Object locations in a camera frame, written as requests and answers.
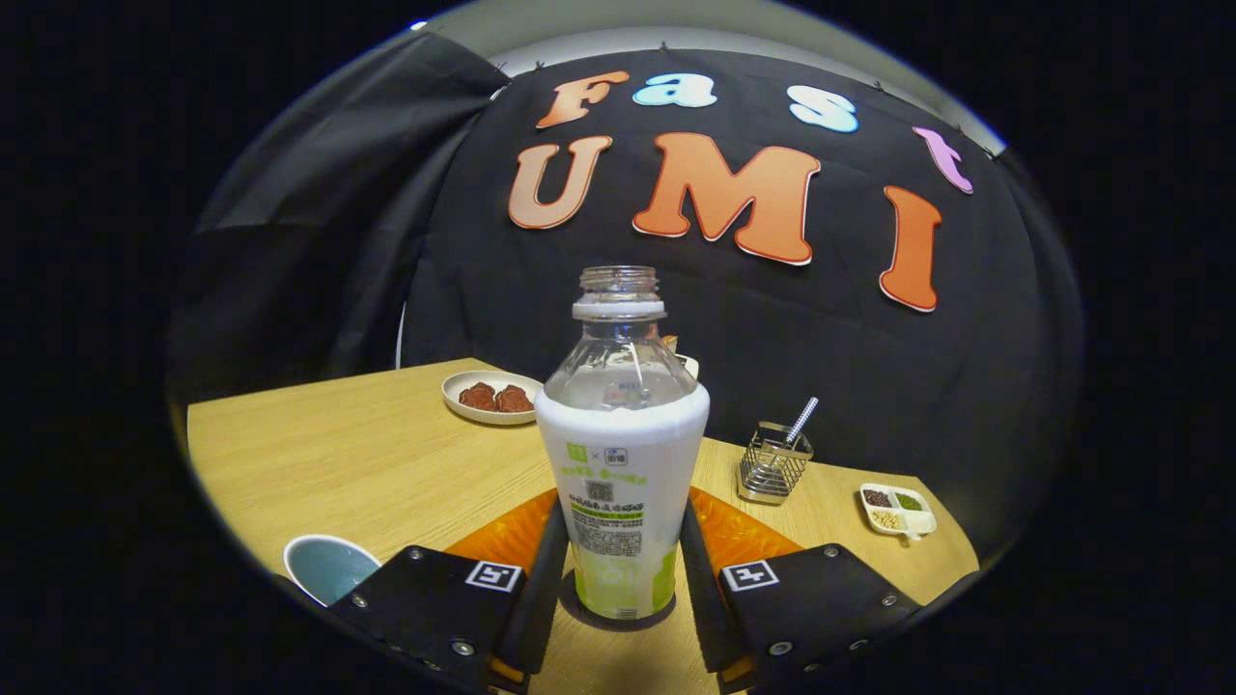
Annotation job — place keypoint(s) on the brown food piece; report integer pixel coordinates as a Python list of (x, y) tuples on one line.
[(477, 396), (514, 399)]

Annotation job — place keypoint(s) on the white cup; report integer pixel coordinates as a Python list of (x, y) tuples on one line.
[(323, 569)]

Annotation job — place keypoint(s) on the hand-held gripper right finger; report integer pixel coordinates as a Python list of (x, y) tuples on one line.
[(821, 603)]

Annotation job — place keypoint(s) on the dark brown round coaster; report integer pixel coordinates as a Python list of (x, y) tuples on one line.
[(570, 610)]

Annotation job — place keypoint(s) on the wooden table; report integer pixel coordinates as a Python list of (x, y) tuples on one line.
[(386, 454)]

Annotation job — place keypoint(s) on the white oval dish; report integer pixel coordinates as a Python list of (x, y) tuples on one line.
[(463, 412)]

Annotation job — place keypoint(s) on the white divided dish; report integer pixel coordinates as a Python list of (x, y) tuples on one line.
[(898, 510)]

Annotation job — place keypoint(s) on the clear plastic juice bottle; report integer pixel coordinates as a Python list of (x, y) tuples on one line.
[(623, 454)]

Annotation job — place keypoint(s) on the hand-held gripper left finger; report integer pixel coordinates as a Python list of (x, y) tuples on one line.
[(425, 603)]

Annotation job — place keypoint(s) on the cream small appliance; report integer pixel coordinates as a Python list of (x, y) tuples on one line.
[(688, 366)]

